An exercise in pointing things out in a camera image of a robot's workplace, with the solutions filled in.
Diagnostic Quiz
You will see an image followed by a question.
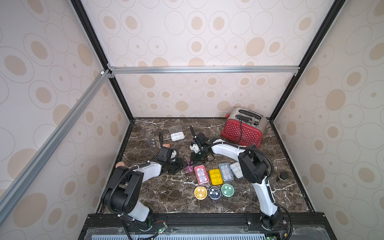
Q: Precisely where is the purple pillbox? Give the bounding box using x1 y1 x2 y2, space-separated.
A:
186 159 194 173

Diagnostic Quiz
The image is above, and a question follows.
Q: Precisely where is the red pillbox clear lid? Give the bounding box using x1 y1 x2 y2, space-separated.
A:
194 165 210 185

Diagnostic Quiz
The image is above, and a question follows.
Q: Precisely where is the white pillbox with amber lid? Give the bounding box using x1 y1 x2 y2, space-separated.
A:
209 169 224 186

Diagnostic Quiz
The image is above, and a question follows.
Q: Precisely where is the teal rectangular pillbox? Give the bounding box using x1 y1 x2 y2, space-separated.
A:
219 163 234 182

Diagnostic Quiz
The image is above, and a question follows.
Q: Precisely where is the white pillbox clear lid front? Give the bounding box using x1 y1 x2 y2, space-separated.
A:
230 162 243 179

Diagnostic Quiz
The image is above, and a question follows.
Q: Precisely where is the white pillbox clear lid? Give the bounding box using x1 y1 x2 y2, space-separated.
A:
230 162 243 179
169 125 185 142

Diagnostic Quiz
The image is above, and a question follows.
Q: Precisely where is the yellow round pillbox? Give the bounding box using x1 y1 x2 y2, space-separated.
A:
194 186 208 201

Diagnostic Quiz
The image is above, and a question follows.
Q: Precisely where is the dark blue round pillbox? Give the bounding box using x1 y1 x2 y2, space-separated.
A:
208 186 222 201

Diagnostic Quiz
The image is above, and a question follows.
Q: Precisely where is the green round pillbox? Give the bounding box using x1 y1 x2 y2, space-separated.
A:
221 183 235 198

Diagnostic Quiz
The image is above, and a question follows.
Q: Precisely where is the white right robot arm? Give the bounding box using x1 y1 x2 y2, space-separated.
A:
190 126 289 230

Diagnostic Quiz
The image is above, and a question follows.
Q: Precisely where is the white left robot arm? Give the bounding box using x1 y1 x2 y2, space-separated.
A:
101 132 185 225

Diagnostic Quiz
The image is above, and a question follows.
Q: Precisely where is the clear small pillbox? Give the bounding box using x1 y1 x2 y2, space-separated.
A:
146 135 159 151

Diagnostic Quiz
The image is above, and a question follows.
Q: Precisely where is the white pillbox clear lid rear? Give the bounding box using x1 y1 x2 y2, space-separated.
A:
169 125 185 142

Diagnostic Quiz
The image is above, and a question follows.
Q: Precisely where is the red and silver toaster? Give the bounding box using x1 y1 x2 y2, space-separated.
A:
221 108 268 148

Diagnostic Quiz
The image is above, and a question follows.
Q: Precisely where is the small black cap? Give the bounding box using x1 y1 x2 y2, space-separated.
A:
276 172 290 182

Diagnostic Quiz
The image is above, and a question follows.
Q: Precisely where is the aluminium frame crossbar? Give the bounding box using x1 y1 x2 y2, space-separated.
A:
102 66 300 76

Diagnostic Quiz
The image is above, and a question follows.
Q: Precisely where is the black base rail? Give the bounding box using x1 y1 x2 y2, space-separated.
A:
79 213 336 240

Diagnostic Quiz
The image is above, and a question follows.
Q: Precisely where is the aluminium frame side bar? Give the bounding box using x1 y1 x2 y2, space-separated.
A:
1 69 111 224

